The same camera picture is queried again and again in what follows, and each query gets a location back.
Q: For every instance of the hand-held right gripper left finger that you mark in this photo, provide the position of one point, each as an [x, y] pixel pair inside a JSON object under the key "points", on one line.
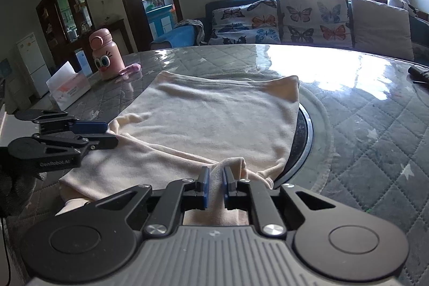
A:
{"points": [[204, 187]]}

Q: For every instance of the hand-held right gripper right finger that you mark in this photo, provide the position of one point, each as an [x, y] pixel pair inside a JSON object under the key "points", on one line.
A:
{"points": [[228, 187]]}

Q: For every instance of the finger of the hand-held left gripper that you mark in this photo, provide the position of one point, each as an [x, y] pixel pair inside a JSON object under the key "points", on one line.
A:
{"points": [[104, 142], [89, 127]]}

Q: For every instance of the cream garment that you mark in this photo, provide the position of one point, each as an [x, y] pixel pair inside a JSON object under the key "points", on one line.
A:
{"points": [[218, 111]]}

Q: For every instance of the white pink tissue box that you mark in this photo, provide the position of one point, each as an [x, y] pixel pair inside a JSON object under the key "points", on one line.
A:
{"points": [[72, 88]]}

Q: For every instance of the light blue box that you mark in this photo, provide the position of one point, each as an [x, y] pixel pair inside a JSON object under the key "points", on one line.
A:
{"points": [[82, 61]]}

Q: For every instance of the pink cartoon water bottle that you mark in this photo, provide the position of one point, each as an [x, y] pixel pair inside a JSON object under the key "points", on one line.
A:
{"points": [[107, 58]]}

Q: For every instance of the small pink cloth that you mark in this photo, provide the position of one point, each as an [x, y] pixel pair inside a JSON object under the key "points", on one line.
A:
{"points": [[131, 69]]}

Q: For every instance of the white refrigerator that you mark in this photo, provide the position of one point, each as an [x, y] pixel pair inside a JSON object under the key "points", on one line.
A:
{"points": [[32, 61]]}

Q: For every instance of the dark wooden side table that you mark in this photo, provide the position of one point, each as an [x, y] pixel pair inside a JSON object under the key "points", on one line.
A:
{"points": [[115, 33]]}

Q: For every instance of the dark wooden display cabinet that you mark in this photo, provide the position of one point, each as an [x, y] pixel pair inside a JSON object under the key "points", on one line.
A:
{"points": [[67, 13]]}

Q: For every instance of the blue towel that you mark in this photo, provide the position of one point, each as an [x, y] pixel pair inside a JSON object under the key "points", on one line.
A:
{"points": [[179, 36]]}

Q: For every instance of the blue cabinet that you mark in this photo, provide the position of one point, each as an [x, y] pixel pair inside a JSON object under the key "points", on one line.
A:
{"points": [[161, 19]]}

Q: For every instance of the grey blanket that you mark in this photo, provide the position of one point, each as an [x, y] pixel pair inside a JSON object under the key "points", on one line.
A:
{"points": [[192, 25]]}

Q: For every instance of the butterfly print cushion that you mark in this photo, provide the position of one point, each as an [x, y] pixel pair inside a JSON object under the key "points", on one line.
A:
{"points": [[244, 24], [315, 18]]}

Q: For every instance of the dark blue sofa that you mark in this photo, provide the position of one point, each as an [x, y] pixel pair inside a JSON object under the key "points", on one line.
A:
{"points": [[214, 4]]}

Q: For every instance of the beige cushion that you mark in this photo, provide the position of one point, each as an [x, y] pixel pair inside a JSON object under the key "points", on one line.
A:
{"points": [[382, 26]]}

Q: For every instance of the black remote control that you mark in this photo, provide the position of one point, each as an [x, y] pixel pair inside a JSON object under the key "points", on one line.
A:
{"points": [[419, 73]]}

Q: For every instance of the white plush toy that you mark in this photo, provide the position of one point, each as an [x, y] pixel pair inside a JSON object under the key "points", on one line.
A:
{"points": [[397, 1]]}

